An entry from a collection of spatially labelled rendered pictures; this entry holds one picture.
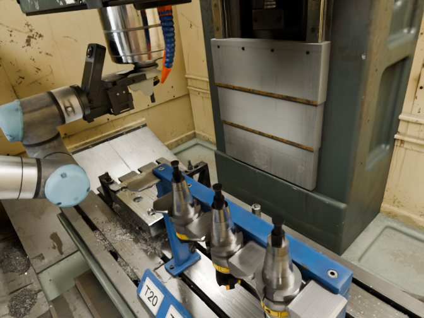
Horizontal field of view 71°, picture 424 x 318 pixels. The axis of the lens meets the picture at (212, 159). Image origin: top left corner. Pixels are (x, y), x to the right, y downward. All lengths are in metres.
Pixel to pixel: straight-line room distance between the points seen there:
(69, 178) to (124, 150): 1.29
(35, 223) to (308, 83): 1.34
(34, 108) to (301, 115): 0.76
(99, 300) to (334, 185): 0.88
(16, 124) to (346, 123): 0.86
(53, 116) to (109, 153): 1.17
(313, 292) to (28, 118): 0.59
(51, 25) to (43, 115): 1.10
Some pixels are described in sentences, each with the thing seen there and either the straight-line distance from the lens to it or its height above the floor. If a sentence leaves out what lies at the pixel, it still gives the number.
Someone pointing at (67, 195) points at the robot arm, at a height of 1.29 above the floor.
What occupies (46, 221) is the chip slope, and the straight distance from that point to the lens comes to 1.64.
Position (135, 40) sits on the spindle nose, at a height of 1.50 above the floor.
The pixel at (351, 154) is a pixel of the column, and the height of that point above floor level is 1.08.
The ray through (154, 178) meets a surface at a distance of 0.70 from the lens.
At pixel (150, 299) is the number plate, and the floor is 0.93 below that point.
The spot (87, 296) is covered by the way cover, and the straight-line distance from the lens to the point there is 1.17.
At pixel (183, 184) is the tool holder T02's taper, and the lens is 0.52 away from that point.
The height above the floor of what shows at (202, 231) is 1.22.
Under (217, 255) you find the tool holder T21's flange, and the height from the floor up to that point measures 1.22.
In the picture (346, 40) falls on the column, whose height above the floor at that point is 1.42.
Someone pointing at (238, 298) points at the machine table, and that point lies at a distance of 0.82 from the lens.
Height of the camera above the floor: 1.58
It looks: 29 degrees down
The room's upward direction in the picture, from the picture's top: 7 degrees counter-clockwise
